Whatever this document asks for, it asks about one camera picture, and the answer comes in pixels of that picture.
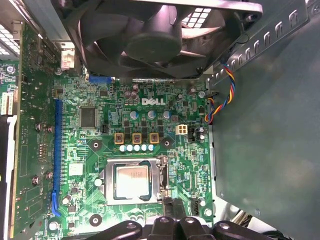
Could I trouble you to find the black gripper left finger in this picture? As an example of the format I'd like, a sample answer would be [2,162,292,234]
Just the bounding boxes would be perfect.
[84,196,176,240]

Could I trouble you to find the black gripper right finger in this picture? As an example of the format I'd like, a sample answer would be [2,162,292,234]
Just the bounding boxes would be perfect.
[174,198,283,240]

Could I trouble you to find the silver CPU chip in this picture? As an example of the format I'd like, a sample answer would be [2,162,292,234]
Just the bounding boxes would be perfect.
[113,163,152,201]

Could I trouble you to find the white four-pin power socket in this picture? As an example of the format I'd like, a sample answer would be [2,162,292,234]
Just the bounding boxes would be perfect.
[175,124,189,137]

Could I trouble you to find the green motherboard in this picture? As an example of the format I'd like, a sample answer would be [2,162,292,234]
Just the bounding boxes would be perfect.
[0,59,216,240]

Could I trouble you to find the grey power supply unit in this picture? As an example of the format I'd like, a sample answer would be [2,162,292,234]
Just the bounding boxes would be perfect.
[207,14,320,240]

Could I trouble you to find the blue expansion slot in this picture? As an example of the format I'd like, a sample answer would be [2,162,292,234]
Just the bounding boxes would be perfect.
[50,98,64,217]

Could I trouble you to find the blue board connector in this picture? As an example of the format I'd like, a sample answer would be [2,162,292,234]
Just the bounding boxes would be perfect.
[87,74,116,85]

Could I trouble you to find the black case fan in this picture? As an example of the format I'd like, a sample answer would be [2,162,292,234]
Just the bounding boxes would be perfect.
[66,0,264,80]

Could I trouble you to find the white plastic plug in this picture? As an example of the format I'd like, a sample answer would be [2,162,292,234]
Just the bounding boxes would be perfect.
[60,48,76,70]

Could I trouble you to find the wire locking lever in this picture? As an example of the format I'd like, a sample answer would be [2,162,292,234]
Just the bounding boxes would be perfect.
[156,154,170,201]

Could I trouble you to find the yellow black power wires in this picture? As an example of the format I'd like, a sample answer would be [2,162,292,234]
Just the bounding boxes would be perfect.
[231,209,254,226]

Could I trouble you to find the multicoloured fan wires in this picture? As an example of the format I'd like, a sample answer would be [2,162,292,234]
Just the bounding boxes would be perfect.
[204,62,237,125]

